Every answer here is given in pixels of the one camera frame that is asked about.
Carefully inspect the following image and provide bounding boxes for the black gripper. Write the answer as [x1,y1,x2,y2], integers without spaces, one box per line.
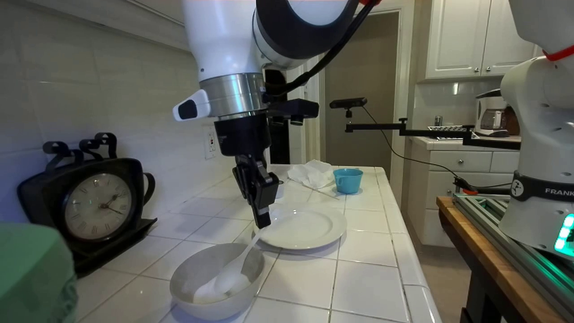
[214,113,280,230]

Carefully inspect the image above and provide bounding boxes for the red strap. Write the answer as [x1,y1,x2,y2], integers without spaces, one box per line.
[540,42,574,63]

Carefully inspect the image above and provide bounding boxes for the crumpled white paper towel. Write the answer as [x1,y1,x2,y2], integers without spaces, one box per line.
[286,158,338,194]

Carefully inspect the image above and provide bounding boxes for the wooden table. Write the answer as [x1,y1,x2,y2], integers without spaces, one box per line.
[436,194,567,323]

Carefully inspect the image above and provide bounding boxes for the black table clock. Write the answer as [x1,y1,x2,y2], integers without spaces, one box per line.
[17,131,158,278]

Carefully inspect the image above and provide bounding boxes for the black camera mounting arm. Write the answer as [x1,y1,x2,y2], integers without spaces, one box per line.
[345,108,524,151]

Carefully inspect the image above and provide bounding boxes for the white cabinet above counter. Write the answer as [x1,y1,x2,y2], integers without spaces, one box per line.
[24,0,200,65]

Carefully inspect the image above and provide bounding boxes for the white plate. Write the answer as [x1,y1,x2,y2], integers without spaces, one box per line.
[257,203,349,251]

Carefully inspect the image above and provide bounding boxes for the green topped container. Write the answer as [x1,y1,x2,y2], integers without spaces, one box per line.
[0,223,79,323]

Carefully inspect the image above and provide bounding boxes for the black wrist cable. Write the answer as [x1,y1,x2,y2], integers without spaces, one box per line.
[266,0,383,99]

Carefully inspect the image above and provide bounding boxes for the white wall outlet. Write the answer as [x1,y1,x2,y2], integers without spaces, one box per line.
[203,131,219,162]

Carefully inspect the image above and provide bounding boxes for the metal robot mounting rail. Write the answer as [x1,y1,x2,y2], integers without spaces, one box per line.
[451,190,574,320]

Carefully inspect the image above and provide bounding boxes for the white spoon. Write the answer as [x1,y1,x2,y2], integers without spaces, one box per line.
[212,230,266,295]

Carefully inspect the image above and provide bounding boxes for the white drawer base cabinet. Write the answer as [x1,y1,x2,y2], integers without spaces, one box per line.
[410,137,523,248]

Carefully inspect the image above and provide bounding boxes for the teal measuring cup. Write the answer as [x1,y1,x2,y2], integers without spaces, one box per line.
[332,167,365,198]

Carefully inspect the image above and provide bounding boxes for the white powder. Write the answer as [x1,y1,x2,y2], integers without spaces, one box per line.
[192,271,250,304]

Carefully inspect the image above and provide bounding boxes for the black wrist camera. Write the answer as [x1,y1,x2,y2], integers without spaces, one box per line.
[262,97,322,129]

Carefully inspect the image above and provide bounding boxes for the grey bowl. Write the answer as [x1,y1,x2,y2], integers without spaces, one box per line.
[169,241,268,321]

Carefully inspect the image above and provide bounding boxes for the black stereo camera cable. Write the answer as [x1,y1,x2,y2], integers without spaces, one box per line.
[358,106,474,194]

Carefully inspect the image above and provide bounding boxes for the white panelled wall cabinets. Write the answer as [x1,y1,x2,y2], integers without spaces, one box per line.
[424,0,540,83]

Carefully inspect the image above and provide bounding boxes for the black stereo camera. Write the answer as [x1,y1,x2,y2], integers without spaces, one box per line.
[329,95,370,112]

